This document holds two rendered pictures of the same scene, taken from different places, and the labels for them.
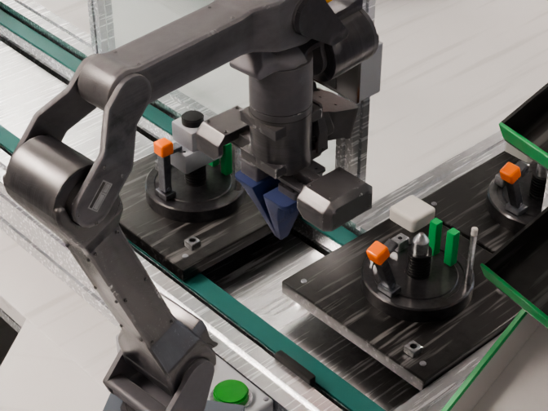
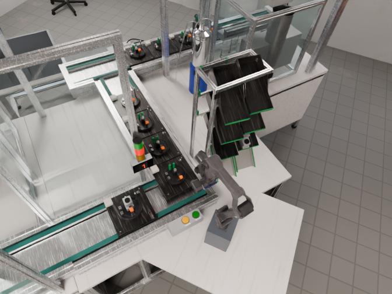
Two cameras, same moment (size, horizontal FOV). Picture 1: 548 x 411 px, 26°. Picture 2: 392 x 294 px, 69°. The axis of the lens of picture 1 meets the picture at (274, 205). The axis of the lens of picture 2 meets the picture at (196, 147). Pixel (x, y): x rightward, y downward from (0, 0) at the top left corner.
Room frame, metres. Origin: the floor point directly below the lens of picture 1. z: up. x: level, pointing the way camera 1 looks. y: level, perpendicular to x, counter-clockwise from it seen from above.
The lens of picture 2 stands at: (0.90, 0.72, 2.57)
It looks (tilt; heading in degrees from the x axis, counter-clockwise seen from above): 54 degrees down; 278
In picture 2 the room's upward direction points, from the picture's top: 5 degrees clockwise
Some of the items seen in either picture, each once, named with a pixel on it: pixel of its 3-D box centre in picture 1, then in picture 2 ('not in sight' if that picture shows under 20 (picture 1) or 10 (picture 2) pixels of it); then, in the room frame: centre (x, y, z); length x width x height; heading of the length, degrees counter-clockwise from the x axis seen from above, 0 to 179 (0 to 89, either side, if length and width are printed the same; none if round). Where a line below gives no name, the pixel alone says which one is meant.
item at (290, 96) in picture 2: not in sight; (251, 98); (0.66, -1.60, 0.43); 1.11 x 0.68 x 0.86; 42
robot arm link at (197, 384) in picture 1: (155, 375); (224, 217); (0.80, 0.11, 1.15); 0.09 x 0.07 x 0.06; 47
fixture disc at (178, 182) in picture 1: (196, 186); (129, 208); (1.34, 0.11, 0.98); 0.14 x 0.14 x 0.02
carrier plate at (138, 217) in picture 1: (196, 197); (130, 209); (1.34, 0.11, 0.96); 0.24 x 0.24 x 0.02; 42
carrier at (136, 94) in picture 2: not in sight; (129, 98); (1.63, -0.72, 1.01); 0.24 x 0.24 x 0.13; 42
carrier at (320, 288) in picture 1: (419, 258); (174, 171); (1.14, -0.18, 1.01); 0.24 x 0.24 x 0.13; 42
